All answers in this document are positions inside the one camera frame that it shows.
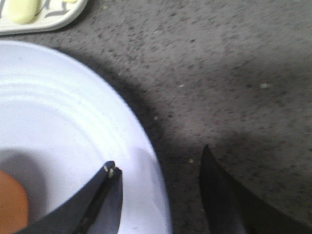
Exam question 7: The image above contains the pale yellow food strip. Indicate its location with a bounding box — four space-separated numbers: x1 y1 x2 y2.
7 0 40 24

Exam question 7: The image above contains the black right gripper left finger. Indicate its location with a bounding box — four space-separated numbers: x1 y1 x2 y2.
19 161 123 234

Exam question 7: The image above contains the orange fruit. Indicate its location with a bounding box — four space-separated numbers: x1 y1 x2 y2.
0 171 29 234

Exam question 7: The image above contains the white rectangular tray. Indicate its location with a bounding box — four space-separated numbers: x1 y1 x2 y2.
0 0 88 36

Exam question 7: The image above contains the light blue plate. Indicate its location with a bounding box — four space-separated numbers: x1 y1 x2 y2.
0 40 173 234

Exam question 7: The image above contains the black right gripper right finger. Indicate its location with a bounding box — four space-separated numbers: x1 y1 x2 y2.
199 145 312 234

